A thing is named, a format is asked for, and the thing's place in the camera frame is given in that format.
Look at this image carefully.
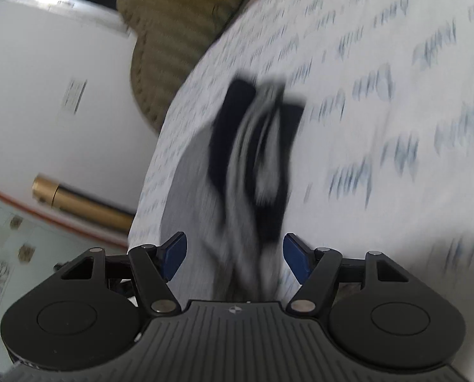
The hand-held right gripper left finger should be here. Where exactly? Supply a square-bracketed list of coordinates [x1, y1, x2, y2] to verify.
[55, 231, 188, 318]

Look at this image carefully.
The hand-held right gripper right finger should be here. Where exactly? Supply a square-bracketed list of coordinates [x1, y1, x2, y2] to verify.
[282, 233, 415, 318]

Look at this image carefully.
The dark navy garment grey lining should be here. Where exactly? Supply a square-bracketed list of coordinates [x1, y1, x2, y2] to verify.
[206, 75, 306, 300]

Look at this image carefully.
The brass coloured tube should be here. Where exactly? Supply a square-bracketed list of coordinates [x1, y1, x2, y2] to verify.
[32, 174, 136, 236]

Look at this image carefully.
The white quilt with blue script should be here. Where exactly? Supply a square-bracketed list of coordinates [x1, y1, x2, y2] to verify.
[128, 0, 474, 382]

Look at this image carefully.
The olive padded headboard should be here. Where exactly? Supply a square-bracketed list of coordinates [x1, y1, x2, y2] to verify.
[115, 0, 273, 134]

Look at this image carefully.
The white wall socket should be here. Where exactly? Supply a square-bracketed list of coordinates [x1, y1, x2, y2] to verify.
[61, 79, 88, 115]

